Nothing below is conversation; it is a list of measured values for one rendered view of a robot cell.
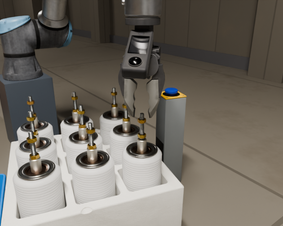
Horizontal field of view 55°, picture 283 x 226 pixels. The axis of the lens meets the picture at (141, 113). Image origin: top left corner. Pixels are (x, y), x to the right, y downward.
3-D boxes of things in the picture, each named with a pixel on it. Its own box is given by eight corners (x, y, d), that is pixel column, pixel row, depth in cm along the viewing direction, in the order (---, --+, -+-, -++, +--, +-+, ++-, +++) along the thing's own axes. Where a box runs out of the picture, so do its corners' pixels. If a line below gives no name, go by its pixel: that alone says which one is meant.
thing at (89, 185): (124, 226, 67) (121, 162, 60) (87, 244, 62) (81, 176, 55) (105, 204, 74) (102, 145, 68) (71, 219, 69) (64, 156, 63)
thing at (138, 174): (120, 222, 68) (117, 159, 62) (127, 197, 77) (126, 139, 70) (158, 226, 67) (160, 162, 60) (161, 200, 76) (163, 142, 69)
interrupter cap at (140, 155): (123, 158, 62) (123, 155, 62) (129, 142, 69) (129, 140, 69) (156, 160, 61) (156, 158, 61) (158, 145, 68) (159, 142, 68)
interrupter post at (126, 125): (122, 133, 74) (121, 122, 73) (121, 129, 77) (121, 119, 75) (130, 133, 75) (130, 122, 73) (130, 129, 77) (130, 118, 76)
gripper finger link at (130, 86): (137, 109, 67) (142, 72, 63) (133, 119, 61) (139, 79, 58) (124, 107, 67) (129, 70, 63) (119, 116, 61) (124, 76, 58)
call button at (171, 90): (162, 94, 87) (162, 88, 86) (174, 93, 88) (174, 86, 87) (168, 97, 83) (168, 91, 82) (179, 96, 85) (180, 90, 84)
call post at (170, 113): (154, 175, 99) (156, 93, 88) (171, 171, 101) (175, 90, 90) (162, 186, 93) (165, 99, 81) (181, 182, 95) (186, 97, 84)
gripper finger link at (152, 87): (164, 109, 66) (159, 71, 63) (162, 118, 60) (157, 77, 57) (151, 110, 66) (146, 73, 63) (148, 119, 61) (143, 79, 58)
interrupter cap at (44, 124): (23, 135, 73) (22, 133, 73) (18, 125, 79) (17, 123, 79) (51, 129, 77) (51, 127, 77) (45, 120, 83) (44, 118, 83)
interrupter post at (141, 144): (136, 153, 64) (135, 141, 63) (137, 148, 67) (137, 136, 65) (146, 154, 64) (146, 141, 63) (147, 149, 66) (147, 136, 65)
